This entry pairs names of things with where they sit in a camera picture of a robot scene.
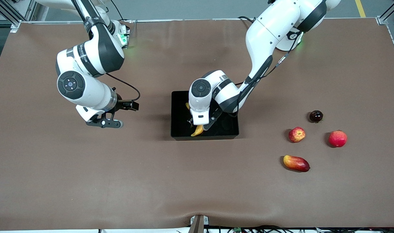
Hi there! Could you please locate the yellow banana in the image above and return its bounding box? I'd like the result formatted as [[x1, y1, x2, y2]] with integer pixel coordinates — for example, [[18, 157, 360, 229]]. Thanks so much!
[[185, 103, 204, 137]]

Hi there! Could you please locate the brown table mat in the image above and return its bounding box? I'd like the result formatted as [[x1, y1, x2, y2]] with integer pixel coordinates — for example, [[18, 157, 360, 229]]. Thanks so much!
[[0, 18, 394, 231]]

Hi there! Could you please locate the black cable under table edge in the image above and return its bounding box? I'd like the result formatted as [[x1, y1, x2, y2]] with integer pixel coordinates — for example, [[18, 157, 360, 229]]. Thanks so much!
[[176, 225, 394, 233]]

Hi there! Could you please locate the metal table edge clamp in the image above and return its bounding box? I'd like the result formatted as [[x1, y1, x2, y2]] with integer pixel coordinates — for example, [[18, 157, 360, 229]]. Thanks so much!
[[190, 215, 209, 233]]

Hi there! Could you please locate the red pomegranate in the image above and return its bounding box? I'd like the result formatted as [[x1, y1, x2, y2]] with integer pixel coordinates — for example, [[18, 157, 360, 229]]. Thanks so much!
[[328, 130, 348, 148]]

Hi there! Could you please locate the black plastic box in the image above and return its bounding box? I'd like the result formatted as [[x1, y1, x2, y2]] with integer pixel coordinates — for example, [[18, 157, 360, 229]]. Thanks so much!
[[170, 91, 240, 141]]

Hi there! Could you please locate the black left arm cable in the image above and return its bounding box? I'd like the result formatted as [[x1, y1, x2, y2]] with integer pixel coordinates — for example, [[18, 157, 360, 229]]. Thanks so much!
[[236, 31, 302, 117]]

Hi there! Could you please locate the aluminium frame post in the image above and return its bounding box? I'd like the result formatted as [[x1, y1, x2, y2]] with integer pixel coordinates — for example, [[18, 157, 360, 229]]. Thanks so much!
[[377, 0, 394, 26], [0, 0, 50, 33]]

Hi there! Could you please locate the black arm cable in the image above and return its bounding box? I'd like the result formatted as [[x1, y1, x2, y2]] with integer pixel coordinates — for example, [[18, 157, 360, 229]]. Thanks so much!
[[236, 31, 302, 117], [106, 73, 141, 102]]

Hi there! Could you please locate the red yellow mango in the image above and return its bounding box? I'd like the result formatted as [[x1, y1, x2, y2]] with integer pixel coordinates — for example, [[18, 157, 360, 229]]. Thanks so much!
[[283, 155, 310, 172]]

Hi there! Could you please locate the red yellow striped apple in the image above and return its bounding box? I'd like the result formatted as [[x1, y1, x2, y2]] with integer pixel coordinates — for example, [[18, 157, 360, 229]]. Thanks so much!
[[288, 127, 306, 143]]

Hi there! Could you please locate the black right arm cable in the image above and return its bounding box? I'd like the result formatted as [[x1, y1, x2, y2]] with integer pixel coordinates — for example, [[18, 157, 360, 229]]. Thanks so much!
[[106, 73, 141, 102]]

